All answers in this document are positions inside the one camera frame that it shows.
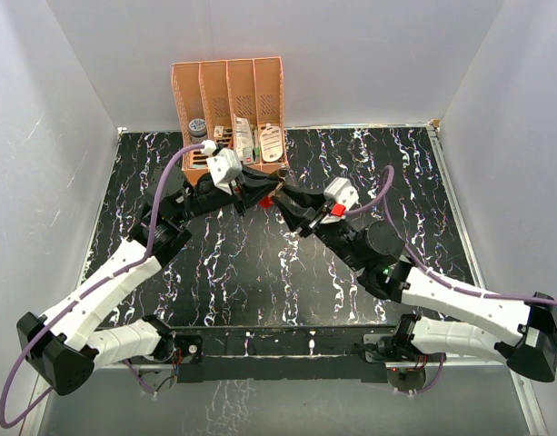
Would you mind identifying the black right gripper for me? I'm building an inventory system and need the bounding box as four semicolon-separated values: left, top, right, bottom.
273;186;366;273

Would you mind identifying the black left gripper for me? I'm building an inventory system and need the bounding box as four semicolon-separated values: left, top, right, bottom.
174;163;283;224

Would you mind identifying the metal keyring with spring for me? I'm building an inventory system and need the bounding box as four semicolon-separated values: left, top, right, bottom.
276;167;291;191

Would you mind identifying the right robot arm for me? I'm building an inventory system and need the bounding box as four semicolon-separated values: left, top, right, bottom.
274;187;557;382

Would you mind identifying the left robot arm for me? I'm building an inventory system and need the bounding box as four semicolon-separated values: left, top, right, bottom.
16;164;283;396

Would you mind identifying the oval white blister pack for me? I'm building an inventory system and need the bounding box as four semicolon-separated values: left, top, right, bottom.
259;124;283;163

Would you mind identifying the white product packet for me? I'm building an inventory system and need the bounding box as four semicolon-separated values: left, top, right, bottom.
234;116;255;164

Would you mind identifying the small white card box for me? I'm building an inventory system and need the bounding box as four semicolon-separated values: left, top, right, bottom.
214;125;224;140

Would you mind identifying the orange plastic desk organizer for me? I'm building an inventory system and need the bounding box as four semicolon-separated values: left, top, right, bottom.
171;56;289;173

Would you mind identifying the grey round tin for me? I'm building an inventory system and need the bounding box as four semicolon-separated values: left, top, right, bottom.
187;118;208;145

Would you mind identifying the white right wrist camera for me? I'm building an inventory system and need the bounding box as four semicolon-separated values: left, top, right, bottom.
321;177;359;224

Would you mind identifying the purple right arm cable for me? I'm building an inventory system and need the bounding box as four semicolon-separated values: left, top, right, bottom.
345;165;557;395

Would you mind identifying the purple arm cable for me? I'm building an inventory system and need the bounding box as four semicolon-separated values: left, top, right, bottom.
0;140;215;428
345;165;557;395

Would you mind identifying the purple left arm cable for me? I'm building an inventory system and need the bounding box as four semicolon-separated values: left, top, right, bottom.
0;140;215;428

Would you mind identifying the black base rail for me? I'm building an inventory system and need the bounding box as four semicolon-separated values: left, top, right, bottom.
123;324;443;386

